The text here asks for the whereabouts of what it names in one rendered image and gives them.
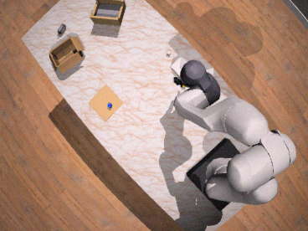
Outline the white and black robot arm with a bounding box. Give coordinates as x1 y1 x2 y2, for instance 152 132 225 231
171 57 296 205

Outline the tan square mat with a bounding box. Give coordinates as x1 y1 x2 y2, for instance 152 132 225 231
89 85 123 121

